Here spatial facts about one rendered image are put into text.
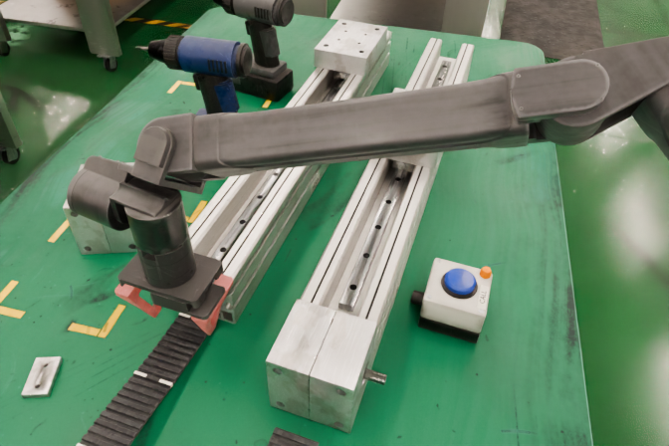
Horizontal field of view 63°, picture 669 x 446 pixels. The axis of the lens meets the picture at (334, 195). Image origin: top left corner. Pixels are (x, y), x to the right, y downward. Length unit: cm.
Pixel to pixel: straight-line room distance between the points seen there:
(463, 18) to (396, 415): 180
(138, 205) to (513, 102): 37
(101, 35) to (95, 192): 243
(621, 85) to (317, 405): 44
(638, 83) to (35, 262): 80
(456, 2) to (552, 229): 144
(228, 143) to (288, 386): 28
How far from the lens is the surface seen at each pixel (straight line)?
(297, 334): 63
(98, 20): 299
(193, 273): 64
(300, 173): 85
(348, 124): 50
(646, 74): 48
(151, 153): 56
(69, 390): 76
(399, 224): 77
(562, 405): 75
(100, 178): 62
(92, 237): 87
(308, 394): 63
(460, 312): 72
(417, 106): 49
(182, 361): 72
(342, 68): 112
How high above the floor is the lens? 139
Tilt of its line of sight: 41 degrees down
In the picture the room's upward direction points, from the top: 2 degrees clockwise
